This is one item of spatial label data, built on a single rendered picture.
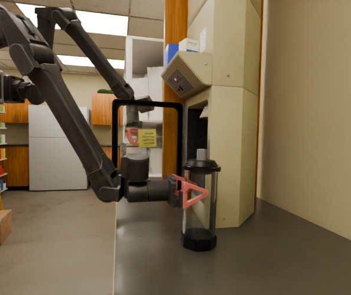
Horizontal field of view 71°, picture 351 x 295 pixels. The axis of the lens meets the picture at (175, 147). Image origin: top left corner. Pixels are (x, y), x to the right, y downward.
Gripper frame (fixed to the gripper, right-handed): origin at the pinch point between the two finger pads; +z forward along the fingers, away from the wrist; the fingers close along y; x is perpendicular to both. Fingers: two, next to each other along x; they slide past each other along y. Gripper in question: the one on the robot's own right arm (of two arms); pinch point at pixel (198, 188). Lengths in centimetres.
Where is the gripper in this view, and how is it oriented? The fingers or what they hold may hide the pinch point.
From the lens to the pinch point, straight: 70.7
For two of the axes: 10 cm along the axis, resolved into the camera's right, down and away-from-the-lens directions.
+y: -2.2, -0.5, 9.7
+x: -0.2, 10.0, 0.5
